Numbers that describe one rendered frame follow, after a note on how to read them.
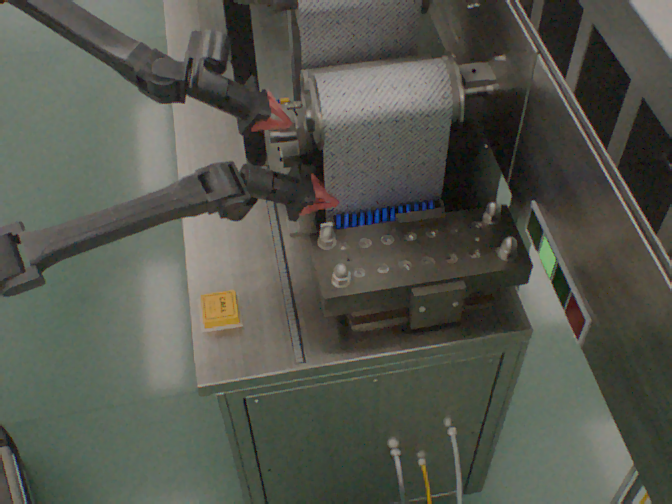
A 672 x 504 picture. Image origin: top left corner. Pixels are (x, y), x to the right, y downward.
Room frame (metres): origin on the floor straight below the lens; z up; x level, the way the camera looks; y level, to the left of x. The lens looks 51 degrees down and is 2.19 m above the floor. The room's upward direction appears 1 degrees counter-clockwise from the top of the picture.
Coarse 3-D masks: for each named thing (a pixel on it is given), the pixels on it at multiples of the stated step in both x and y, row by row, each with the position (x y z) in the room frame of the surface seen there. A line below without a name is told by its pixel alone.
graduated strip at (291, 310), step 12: (276, 204) 1.20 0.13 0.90; (276, 216) 1.16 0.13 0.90; (276, 228) 1.13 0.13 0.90; (276, 240) 1.09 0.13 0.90; (276, 252) 1.06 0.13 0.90; (288, 276) 1.00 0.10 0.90; (288, 288) 0.96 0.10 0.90; (288, 300) 0.93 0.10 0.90; (288, 312) 0.90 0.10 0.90; (288, 324) 0.88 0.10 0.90; (300, 336) 0.85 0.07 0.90; (300, 348) 0.82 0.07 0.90; (300, 360) 0.79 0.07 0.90
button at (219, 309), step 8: (200, 296) 0.93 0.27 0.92; (208, 296) 0.93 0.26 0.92; (216, 296) 0.93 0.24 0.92; (224, 296) 0.93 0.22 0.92; (232, 296) 0.93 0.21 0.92; (208, 304) 0.91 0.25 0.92; (216, 304) 0.91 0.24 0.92; (224, 304) 0.91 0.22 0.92; (232, 304) 0.91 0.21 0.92; (208, 312) 0.89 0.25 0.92; (216, 312) 0.89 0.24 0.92; (224, 312) 0.89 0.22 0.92; (232, 312) 0.89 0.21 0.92; (208, 320) 0.87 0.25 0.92; (216, 320) 0.87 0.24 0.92; (224, 320) 0.88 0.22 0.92; (232, 320) 0.88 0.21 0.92; (208, 328) 0.87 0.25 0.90
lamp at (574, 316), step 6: (570, 300) 0.71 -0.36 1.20; (570, 306) 0.70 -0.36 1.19; (576, 306) 0.69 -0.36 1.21; (570, 312) 0.70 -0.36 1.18; (576, 312) 0.68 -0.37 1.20; (570, 318) 0.69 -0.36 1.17; (576, 318) 0.68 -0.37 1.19; (582, 318) 0.67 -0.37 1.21; (576, 324) 0.67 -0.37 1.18; (582, 324) 0.66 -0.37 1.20; (576, 330) 0.67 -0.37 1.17; (576, 336) 0.66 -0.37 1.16
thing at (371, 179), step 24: (408, 144) 1.07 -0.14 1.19; (432, 144) 1.08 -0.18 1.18; (336, 168) 1.05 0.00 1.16; (360, 168) 1.06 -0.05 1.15; (384, 168) 1.06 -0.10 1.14; (408, 168) 1.07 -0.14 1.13; (432, 168) 1.08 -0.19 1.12; (336, 192) 1.05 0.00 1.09; (360, 192) 1.06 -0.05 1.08; (384, 192) 1.06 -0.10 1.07; (408, 192) 1.07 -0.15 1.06; (432, 192) 1.08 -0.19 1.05
